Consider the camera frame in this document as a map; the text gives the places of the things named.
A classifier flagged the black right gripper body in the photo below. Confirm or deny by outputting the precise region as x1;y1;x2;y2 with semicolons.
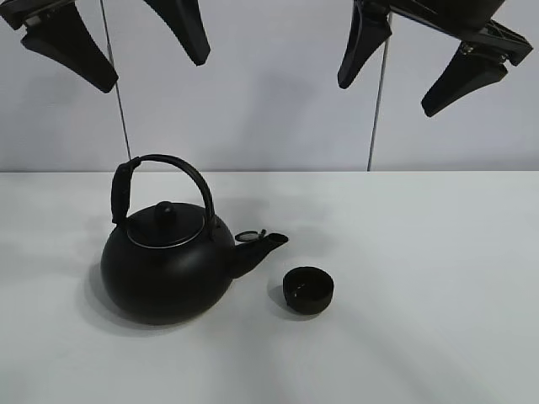
353;1;531;66

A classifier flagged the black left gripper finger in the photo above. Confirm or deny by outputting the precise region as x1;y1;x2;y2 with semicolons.
146;0;211;66
21;12;118;93

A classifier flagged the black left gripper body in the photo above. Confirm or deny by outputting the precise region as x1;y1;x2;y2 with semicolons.
1;0;74;30

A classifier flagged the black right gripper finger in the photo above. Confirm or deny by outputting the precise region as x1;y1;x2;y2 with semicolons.
421;42;508;117
338;8;392;89

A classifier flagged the black round teapot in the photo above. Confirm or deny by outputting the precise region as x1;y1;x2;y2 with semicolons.
100;154;289;324

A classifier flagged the small black teacup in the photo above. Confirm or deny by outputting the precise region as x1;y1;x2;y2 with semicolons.
282;266;334;316

